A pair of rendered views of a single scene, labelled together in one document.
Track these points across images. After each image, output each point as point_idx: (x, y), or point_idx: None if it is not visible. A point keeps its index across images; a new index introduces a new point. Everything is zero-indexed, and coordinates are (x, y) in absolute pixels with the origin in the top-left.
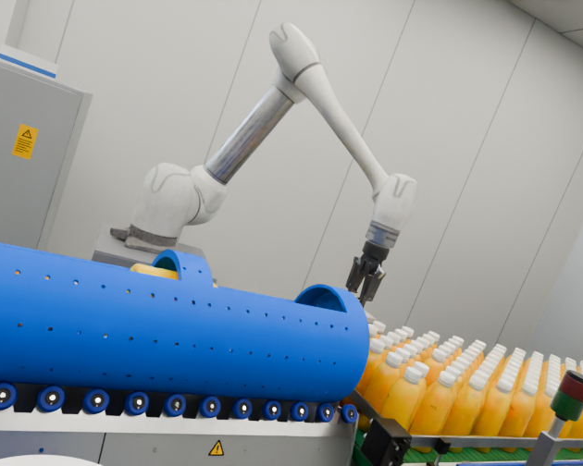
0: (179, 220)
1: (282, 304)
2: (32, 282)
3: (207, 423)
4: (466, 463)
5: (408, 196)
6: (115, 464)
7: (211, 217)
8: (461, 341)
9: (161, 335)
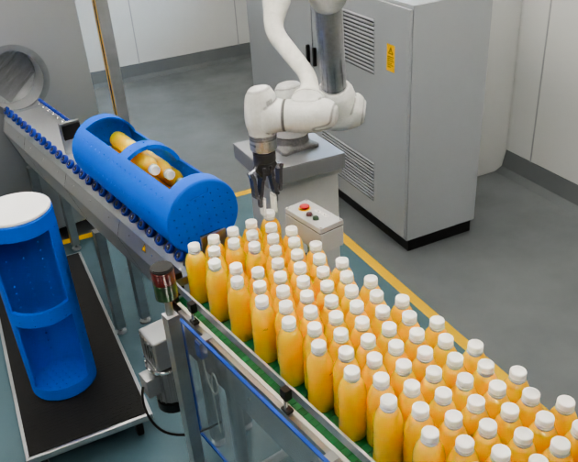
0: None
1: (144, 174)
2: (88, 147)
3: (141, 233)
4: (186, 323)
5: (245, 106)
6: (121, 235)
7: (342, 124)
8: (364, 280)
9: (107, 176)
